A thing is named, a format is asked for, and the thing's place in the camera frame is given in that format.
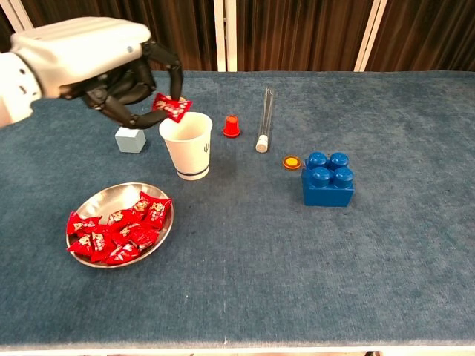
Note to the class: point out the glass test tube white stopper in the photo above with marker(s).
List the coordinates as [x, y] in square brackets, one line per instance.
[261, 144]

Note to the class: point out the light blue cube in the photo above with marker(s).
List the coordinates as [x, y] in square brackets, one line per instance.
[130, 142]

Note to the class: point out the blue building block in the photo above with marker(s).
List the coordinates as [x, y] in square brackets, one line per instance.
[326, 189]

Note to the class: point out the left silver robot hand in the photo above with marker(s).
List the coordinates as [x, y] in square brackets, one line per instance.
[81, 52]

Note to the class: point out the white paper cup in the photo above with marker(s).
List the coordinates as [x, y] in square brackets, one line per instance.
[189, 155]

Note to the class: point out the blue felt table cover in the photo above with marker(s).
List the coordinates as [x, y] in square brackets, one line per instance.
[297, 278]

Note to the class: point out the small red cap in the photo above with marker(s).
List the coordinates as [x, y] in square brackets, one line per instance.
[231, 128]

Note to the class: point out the small orange cap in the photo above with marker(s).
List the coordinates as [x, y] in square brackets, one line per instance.
[291, 162]

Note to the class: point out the white frame post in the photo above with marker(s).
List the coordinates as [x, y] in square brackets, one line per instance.
[219, 37]
[28, 18]
[370, 37]

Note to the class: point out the metal plate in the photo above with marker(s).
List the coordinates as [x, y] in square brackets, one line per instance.
[111, 196]

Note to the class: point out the dark brown curtain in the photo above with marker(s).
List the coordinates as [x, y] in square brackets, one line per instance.
[297, 33]
[426, 33]
[178, 29]

